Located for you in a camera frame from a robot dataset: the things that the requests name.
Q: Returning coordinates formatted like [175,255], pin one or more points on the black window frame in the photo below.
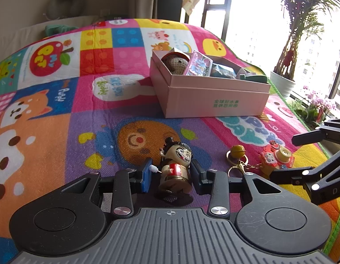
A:
[216,5]

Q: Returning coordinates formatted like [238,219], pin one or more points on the tall potted palm plant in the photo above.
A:
[304,19]

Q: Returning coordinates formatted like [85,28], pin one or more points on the blue face mask packet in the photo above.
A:
[223,71]

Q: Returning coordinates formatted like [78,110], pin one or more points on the laughing doll figurine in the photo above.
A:
[176,167]

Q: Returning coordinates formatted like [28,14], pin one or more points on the hanging pale cloth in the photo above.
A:
[192,0]

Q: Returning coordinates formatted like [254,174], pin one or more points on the white plant pot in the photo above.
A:
[282,85]

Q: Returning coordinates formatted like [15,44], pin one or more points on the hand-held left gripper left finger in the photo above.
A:
[146,174]

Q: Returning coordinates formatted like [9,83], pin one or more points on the pink cardboard box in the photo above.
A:
[214,99]

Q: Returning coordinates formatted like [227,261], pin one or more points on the small green tube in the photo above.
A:
[255,77]

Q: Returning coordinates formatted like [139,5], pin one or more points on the beige sofa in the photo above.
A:
[21,11]

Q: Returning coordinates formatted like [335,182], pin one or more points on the colourful printed play mat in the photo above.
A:
[62,132]

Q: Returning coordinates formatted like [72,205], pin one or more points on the pink tissue packet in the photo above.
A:
[198,64]

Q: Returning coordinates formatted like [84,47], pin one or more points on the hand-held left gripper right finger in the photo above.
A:
[196,173]

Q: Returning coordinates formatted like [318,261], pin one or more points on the green cloth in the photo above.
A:
[59,29]

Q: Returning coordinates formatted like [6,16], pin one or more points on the pink flowering plant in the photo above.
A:
[319,101]

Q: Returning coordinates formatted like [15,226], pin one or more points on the crochet doll with red hat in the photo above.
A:
[175,62]

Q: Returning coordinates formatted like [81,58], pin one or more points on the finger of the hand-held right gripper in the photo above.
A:
[324,178]
[332,133]

